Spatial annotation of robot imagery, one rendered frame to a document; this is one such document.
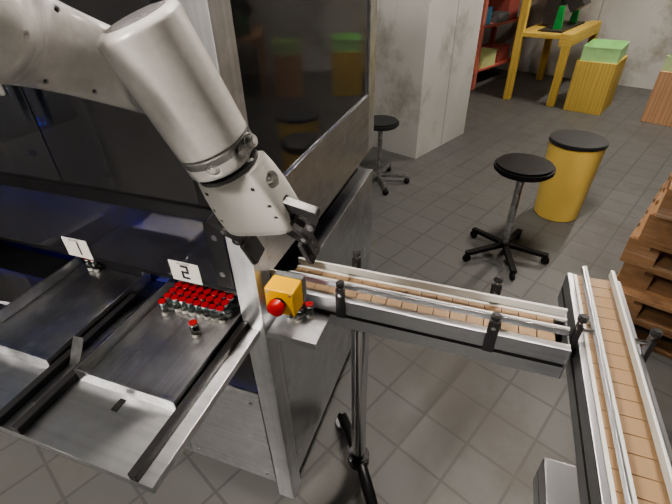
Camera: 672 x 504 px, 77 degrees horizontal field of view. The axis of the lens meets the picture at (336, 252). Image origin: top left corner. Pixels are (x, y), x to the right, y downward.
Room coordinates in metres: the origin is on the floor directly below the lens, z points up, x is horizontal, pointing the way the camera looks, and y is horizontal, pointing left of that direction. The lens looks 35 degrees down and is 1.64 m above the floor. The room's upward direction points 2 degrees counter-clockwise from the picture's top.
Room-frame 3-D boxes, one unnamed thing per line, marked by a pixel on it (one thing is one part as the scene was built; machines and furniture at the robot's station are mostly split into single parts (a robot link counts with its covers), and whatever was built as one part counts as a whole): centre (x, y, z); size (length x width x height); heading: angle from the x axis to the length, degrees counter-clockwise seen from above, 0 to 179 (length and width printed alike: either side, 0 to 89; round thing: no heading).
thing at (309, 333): (0.77, 0.09, 0.87); 0.14 x 0.13 x 0.02; 160
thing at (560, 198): (2.74, -1.67, 0.29); 0.37 x 0.36 x 0.58; 45
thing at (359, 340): (0.82, -0.06, 0.46); 0.09 x 0.09 x 0.77; 70
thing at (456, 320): (0.77, -0.20, 0.92); 0.69 x 0.15 x 0.16; 70
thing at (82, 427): (0.71, 0.58, 0.87); 0.70 x 0.48 x 0.02; 70
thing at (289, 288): (0.74, 0.12, 0.99); 0.08 x 0.07 x 0.07; 160
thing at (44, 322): (0.84, 0.71, 0.90); 0.34 x 0.26 x 0.04; 160
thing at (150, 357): (0.72, 0.40, 0.90); 0.34 x 0.26 x 0.04; 160
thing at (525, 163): (2.23, -1.11, 0.32); 0.54 x 0.51 x 0.64; 48
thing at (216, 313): (0.80, 0.37, 0.91); 0.18 x 0.02 x 0.05; 70
